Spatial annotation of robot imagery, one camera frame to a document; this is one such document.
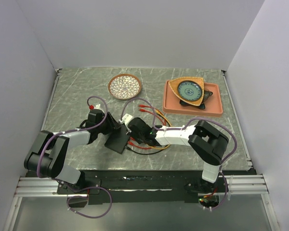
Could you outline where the red ethernet cable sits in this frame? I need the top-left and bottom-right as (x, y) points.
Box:
(127, 108), (164, 150)
(130, 103), (159, 146)

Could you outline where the black network switch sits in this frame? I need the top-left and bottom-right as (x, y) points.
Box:
(105, 124), (131, 154)

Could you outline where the orange ethernet cable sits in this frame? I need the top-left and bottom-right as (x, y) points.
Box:
(144, 112), (173, 151)

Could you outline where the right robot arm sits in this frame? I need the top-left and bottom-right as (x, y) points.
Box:
(124, 117), (229, 192)

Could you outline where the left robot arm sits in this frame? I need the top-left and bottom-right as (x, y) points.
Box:
(24, 109), (121, 193)

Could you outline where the floral patterned brown plate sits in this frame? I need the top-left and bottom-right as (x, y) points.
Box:
(108, 74), (142, 100)

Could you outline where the pink rectangular tray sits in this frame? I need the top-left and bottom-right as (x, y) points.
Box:
(162, 80), (223, 117)

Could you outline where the teal round patterned plate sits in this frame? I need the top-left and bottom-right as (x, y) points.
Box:
(177, 80), (203, 101)

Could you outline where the black dish under plates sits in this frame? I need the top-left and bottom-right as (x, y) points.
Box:
(179, 90), (213, 110)

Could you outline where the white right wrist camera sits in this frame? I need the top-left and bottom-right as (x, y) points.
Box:
(119, 114), (133, 125)

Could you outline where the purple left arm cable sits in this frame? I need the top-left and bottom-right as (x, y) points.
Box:
(37, 96), (108, 180)

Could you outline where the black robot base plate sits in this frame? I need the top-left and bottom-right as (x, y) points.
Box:
(57, 170), (228, 205)

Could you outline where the aluminium frame rail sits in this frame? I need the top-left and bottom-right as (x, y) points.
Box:
(14, 175), (269, 197)

